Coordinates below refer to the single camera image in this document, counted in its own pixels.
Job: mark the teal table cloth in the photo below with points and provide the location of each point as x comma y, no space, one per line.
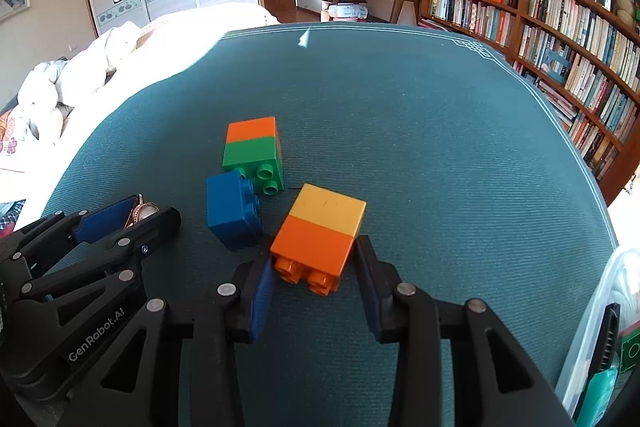
474,189

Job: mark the teal Glide floss box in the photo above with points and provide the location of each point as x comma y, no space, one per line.
597,396

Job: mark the blue building brick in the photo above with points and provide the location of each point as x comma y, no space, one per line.
232,210

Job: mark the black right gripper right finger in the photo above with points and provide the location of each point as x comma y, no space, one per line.
495,381

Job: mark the orange and green brick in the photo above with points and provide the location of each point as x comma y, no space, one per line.
253,149

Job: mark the orange and yellow brick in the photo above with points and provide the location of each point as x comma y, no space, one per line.
316,238

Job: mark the wooden bookshelf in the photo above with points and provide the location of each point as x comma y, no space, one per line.
580,56

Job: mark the pink and green brick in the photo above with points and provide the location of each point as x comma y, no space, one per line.
630,347

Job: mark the white bedding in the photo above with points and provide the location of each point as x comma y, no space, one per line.
60,103

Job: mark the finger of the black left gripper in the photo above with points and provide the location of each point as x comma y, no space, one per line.
115,251
39,246

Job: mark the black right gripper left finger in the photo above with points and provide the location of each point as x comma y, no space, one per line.
136,382

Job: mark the clear plastic bin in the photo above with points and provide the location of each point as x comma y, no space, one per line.
619,284

